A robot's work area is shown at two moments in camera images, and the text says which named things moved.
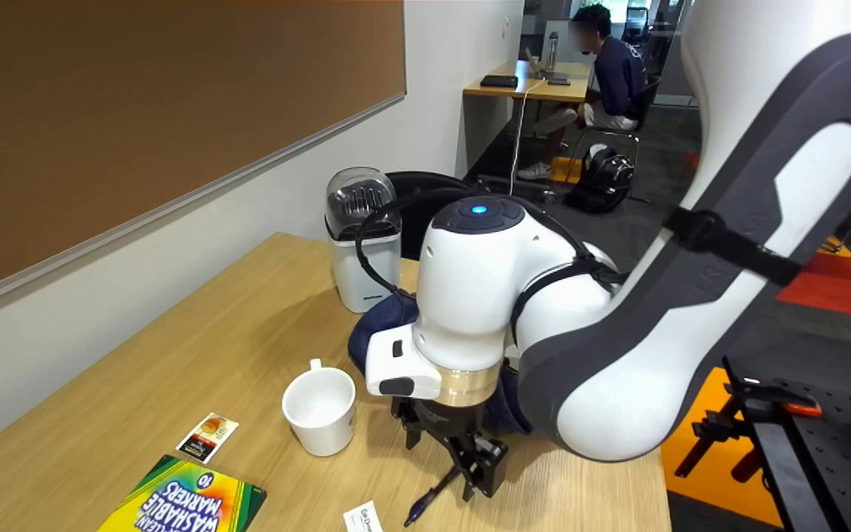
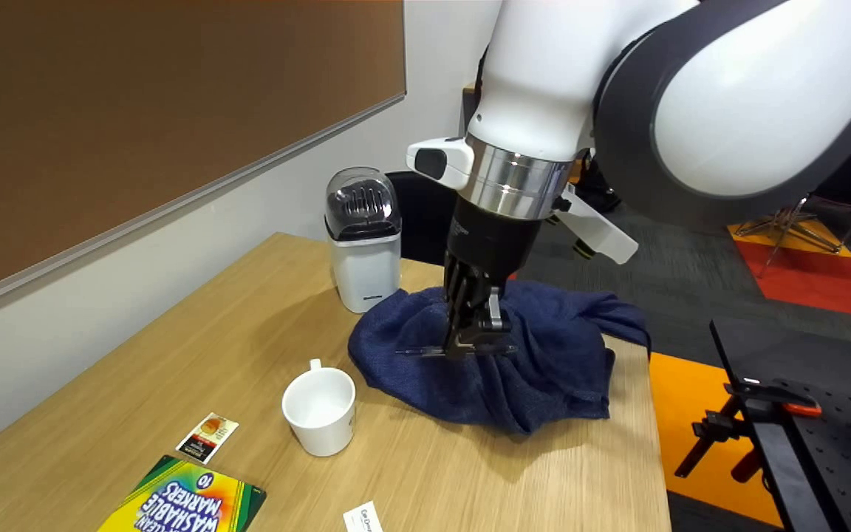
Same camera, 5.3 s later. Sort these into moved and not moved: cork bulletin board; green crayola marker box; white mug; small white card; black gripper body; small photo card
Moved: black gripper body
Not moved: white mug; small photo card; cork bulletin board; small white card; green crayola marker box
